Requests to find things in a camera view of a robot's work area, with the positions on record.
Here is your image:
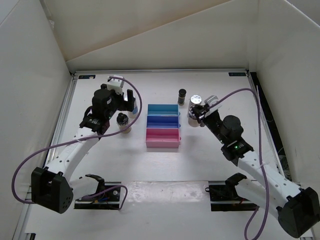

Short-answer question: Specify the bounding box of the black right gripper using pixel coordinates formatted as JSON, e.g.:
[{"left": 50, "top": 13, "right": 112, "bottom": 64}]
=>
[{"left": 191, "top": 104, "right": 227, "bottom": 145}]

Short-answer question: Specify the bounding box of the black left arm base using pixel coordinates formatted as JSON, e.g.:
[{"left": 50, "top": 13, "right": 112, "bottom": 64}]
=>
[{"left": 70, "top": 174, "right": 125, "bottom": 211}]

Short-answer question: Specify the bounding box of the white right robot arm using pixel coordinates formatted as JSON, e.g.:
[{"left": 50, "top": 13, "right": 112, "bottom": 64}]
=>
[{"left": 188, "top": 105, "right": 320, "bottom": 239}]

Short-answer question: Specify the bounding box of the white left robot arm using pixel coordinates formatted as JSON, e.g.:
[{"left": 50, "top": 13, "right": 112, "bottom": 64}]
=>
[{"left": 31, "top": 84, "right": 136, "bottom": 214}]

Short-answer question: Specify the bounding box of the silver-lid salt bottle left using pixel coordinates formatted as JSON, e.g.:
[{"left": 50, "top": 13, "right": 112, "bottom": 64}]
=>
[{"left": 127, "top": 100, "right": 139, "bottom": 119}]

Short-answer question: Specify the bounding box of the silver-lid salt bottle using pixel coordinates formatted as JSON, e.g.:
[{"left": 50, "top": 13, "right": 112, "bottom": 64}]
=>
[
  {"left": 188, "top": 94, "right": 202, "bottom": 108},
  {"left": 127, "top": 100, "right": 139, "bottom": 119}
]

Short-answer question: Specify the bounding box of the silver-lid salt bottle right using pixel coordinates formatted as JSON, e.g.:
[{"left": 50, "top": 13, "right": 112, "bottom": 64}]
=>
[{"left": 188, "top": 94, "right": 202, "bottom": 108}]

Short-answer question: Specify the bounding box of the light blue tray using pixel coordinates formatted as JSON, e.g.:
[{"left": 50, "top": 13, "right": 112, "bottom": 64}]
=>
[{"left": 147, "top": 104, "right": 180, "bottom": 116}]

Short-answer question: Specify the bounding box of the small black-cap spice bottle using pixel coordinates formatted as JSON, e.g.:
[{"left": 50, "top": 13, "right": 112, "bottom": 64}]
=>
[{"left": 177, "top": 88, "right": 187, "bottom": 106}]

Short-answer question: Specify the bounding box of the dark blue tray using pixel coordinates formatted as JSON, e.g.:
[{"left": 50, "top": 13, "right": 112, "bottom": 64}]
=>
[{"left": 146, "top": 115, "right": 180, "bottom": 129}]

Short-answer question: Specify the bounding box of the pink tray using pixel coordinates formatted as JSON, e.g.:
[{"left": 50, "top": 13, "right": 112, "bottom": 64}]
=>
[{"left": 145, "top": 128, "right": 181, "bottom": 149}]

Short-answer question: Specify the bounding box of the dark table label right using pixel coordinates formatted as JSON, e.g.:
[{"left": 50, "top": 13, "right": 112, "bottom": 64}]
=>
[{"left": 228, "top": 72, "right": 247, "bottom": 77}]

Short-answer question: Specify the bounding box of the dark table label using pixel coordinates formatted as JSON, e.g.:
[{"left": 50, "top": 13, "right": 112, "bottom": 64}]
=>
[
  {"left": 228, "top": 72, "right": 247, "bottom": 77},
  {"left": 78, "top": 74, "right": 96, "bottom": 80}
]

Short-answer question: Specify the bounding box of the dark table label left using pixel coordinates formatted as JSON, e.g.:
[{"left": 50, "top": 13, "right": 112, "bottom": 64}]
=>
[{"left": 78, "top": 74, "right": 96, "bottom": 80}]

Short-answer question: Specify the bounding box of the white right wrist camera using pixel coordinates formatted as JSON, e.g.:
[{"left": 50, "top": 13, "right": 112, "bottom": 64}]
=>
[{"left": 204, "top": 95, "right": 222, "bottom": 114}]

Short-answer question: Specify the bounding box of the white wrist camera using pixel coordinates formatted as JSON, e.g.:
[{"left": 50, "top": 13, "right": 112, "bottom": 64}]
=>
[
  {"left": 106, "top": 75, "right": 124, "bottom": 95},
  {"left": 204, "top": 95, "right": 222, "bottom": 114}
]

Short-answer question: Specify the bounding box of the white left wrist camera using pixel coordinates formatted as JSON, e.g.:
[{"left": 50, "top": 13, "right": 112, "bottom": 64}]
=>
[{"left": 106, "top": 75, "right": 124, "bottom": 95}]

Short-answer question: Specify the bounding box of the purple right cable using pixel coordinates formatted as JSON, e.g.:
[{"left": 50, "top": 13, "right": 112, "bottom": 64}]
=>
[{"left": 209, "top": 88, "right": 268, "bottom": 240}]

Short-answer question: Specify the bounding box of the purple cable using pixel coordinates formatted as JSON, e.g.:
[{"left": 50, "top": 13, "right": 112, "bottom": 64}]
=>
[
  {"left": 11, "top": 76, "right": 143, "bottom": 211},
  {"left": 209, "top": 88, "right": 268, "bottom": 240}
]

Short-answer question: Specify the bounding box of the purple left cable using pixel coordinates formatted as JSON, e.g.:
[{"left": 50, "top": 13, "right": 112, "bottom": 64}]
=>
[{"left": 11, "top": 76, "right": 143, "bottom": 211}]

